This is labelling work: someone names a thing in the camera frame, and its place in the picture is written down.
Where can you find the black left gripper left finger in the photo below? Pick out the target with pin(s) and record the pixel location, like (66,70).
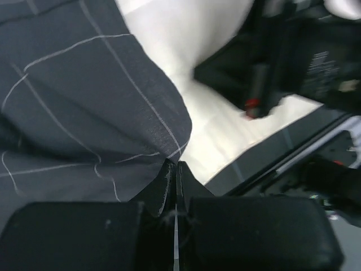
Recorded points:
(133,235)

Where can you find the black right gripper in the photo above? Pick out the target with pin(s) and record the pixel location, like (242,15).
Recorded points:
(306,48)

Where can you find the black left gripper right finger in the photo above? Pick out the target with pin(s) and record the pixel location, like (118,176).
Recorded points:
(251,233)

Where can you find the dark grey checked pillowcase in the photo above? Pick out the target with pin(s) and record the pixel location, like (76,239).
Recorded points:
(86,115)

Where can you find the cream white pillow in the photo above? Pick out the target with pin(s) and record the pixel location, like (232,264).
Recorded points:
(178,35)

